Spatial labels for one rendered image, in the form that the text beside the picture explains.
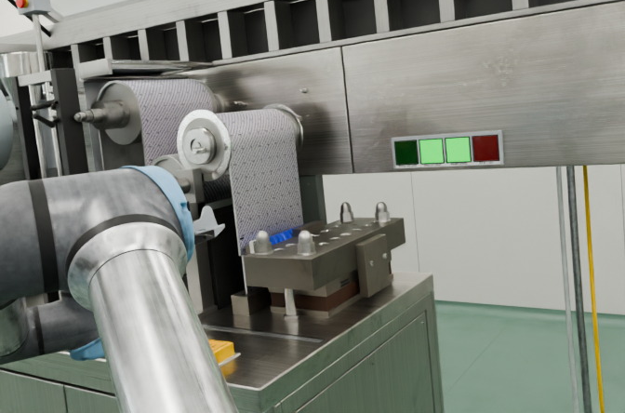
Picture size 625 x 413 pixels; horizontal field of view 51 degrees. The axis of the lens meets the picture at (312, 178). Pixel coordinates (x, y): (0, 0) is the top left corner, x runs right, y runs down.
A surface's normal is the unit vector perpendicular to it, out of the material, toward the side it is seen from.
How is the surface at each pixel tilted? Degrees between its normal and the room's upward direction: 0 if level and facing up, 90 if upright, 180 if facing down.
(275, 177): 90
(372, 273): 90
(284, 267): 90
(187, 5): 90
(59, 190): 36
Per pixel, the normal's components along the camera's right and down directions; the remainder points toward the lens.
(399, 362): 0.83, -0.03
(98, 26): -0.54, 0.14
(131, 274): -0.05, -0.77
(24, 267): 0.32, 0.40
